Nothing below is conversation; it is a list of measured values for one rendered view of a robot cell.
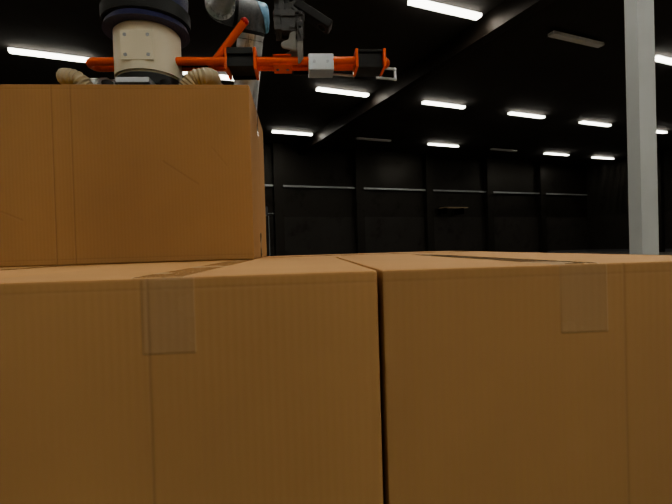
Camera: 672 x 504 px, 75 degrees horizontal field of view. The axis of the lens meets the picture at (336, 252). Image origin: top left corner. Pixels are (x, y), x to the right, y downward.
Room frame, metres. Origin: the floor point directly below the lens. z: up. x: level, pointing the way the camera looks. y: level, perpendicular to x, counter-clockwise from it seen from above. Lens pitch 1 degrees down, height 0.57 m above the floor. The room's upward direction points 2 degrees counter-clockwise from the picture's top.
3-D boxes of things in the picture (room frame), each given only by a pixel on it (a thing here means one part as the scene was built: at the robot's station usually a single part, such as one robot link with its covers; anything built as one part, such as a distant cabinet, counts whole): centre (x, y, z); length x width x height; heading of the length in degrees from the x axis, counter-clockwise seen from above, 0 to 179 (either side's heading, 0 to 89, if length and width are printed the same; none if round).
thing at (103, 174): (1.18, 0.50, 0.74); 0.60 x 0.40 x 0.40; 95
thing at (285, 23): (1.22, 0.11, 1.21); 0.09 x 0.08 x 0.12; 93
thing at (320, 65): (1.23, 0.03, 1.07); 0.07 x 0.07 x 0.04; 4
